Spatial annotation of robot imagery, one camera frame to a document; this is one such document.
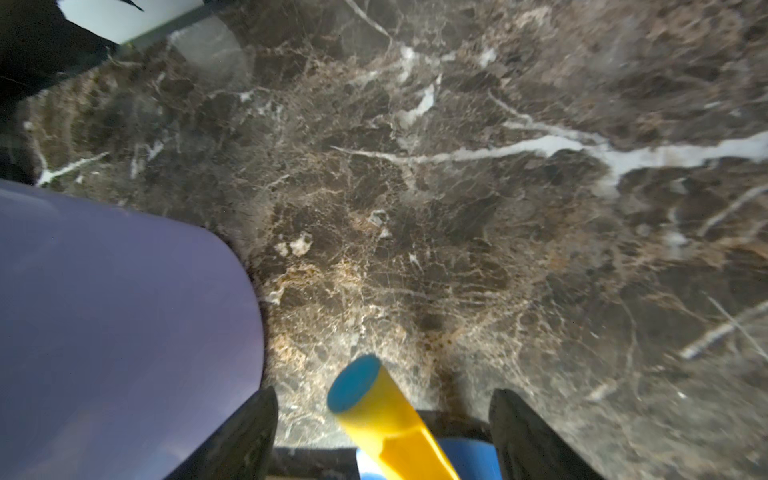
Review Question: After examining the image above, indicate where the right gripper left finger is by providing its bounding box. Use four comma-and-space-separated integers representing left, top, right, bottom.
166, 387, 279, 480

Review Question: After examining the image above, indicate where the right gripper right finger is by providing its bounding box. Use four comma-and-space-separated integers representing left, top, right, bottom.
488, 389, 603, 480

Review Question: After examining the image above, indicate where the yellow plastic square shovel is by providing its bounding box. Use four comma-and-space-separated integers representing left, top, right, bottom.
327, 355, 459, 479

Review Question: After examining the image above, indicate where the purple plastic bucket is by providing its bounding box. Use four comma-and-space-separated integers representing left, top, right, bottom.
1, 181, 265, 479

